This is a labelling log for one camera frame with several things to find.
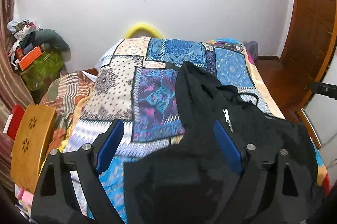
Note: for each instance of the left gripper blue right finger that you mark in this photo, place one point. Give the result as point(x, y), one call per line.
point(229, 150)

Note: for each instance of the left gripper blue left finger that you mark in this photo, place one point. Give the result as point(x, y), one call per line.
point(106, 144)

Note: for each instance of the black hooded sweatshirt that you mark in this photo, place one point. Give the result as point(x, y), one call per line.
point(191, 182)

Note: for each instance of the patchwork patterned bed quilt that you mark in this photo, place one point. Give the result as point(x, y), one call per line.
point(136, 84)

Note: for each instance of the striped orange brown blanket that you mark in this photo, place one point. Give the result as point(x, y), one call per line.
point(68, 94)

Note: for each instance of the brown wooden door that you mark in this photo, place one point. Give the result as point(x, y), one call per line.
point(309, 45)

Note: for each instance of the wooden folding lap table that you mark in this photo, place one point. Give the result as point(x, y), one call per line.
point(30, 145)

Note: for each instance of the red book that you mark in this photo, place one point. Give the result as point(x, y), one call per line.
point(13, 122)

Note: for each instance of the red striped curtain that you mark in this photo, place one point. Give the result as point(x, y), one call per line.
point(13, 91)

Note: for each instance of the orange box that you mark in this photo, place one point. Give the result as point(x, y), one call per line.
point(29, 58)

